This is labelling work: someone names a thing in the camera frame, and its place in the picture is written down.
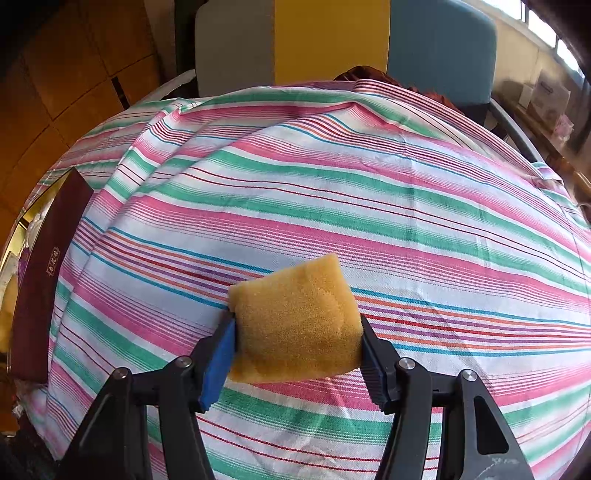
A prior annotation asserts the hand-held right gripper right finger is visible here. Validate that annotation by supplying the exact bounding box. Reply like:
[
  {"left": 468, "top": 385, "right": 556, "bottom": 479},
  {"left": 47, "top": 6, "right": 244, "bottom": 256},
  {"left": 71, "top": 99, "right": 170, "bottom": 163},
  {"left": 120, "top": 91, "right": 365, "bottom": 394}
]
[{"left": 358, "top": 314, "right": 536, "bottom": 480}]

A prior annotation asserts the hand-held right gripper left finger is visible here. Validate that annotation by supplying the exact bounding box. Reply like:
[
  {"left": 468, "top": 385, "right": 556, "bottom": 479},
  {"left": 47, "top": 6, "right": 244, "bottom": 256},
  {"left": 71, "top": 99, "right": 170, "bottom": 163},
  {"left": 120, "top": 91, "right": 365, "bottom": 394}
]
[{"left": 58, "top": 311, "right": 238, "bottom": 480}]

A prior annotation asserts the large yellow sponge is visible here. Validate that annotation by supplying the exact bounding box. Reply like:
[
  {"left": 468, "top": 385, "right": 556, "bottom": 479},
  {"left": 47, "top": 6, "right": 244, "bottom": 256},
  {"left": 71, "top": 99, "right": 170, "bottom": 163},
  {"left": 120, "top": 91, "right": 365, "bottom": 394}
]
[{"left": 228, "top": 253, "right": 365, "bottom": 384}]

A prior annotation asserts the gold metal tin box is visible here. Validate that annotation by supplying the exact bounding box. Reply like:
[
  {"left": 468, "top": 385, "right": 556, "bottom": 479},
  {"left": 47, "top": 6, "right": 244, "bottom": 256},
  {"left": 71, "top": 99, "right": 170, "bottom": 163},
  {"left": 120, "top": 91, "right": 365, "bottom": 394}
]
[{"left": 0, "top": 167, "right": 95, "bottom": 386}]

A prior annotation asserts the striped blanket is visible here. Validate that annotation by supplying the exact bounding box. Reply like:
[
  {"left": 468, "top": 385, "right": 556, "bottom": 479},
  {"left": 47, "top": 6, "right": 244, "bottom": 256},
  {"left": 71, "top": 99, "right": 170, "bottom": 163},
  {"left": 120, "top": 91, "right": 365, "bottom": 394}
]
[{"left": 25, "top": 78, "right": 591, "bottom": 480}]

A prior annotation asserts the wooden side table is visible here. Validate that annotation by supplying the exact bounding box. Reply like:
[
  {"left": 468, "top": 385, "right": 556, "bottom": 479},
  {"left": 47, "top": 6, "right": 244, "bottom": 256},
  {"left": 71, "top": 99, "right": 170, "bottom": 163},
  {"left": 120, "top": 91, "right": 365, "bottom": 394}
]
[{"left": 492, "top": 92, "right": 591, "bottom": 204}]

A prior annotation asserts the red-brown cloth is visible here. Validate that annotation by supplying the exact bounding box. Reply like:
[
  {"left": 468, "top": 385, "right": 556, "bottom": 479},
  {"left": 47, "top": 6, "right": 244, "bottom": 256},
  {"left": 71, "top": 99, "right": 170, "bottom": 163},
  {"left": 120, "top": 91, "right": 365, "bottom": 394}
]
[{"left": 335, "top": 66, "right": 465, "bottom": 114}]

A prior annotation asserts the white carton box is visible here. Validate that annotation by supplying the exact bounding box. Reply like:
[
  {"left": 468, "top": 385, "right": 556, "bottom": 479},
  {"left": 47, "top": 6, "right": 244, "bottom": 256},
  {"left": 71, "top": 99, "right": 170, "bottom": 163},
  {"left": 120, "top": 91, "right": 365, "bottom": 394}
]
[{"left": 529, "top": 69, "right": 572, "bottom": 123}]

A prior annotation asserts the black rolled mat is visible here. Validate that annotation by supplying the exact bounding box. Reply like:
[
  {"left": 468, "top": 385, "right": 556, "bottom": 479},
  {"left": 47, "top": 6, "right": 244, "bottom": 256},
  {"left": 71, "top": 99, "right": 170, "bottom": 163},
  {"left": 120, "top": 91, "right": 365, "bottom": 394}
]
[{"left": 173, "top": 0, "right": 204, "bottom": 77}]

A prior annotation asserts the wooden wardrobe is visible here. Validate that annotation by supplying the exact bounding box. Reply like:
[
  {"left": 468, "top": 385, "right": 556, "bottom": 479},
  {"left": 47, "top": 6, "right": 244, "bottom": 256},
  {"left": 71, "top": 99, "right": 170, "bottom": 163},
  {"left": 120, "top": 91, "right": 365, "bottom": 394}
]
[{"left": 0, "top": 0, "right": 176, "bottom": 232}]

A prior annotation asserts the grey yellow blue sofa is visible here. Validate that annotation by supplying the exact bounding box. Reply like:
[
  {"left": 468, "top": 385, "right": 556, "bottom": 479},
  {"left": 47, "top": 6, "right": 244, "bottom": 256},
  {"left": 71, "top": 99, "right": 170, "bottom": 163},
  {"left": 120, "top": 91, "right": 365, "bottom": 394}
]
[{"left": 139, "top": 0, "right": 541, "bottom": 162}]

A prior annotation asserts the window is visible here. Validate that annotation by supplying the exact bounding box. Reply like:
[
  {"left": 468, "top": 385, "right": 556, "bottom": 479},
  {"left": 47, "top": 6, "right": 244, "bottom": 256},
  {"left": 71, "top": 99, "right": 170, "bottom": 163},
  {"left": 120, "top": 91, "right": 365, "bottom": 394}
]
[{"left": 475, "top": 0, "right": 587, "bottom": 79}]

